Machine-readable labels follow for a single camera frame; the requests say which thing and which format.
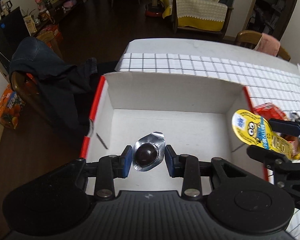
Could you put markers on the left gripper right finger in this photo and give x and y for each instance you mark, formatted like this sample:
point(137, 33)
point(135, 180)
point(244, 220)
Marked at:
point(187, 167)

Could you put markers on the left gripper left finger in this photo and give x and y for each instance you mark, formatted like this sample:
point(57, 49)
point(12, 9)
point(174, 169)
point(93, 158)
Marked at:
point(109, 168)

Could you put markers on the white grid tablecloth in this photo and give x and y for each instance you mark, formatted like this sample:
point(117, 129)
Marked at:
point(264, 84)

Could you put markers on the red patterned snack packet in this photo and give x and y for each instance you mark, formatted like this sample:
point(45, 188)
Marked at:
point(270, 111)

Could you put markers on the foil chocolate ball cup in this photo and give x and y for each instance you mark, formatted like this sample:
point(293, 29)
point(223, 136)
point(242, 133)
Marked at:
point(148, 152)

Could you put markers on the wooden chair left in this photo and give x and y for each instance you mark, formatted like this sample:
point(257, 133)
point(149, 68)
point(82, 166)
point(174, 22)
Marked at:
point(26, 87)

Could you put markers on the wooden chair with towel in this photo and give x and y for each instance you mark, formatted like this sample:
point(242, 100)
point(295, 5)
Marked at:
point(250, 38)

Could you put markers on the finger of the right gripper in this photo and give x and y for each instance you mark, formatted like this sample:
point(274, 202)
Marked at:
point(286, 127)
point(264, 156)

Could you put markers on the dark jeans on chair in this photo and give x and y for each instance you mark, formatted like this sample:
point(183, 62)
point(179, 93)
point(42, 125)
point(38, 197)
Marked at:
point(66, 89)

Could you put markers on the red white cardboard box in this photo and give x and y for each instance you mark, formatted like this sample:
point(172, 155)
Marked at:
point(193, 113)

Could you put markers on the pink towel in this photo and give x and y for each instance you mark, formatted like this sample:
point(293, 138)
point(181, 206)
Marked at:
point(268, 44)

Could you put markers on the yellow minion jelly cup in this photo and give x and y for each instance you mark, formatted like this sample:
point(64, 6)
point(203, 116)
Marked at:
point(253, 129)

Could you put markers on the orange juice carton box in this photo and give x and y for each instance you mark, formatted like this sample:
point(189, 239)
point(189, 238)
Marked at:
point(11, 106)

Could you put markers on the sofa with cream cover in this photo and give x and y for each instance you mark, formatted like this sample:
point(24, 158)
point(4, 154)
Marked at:
point(210, 16)

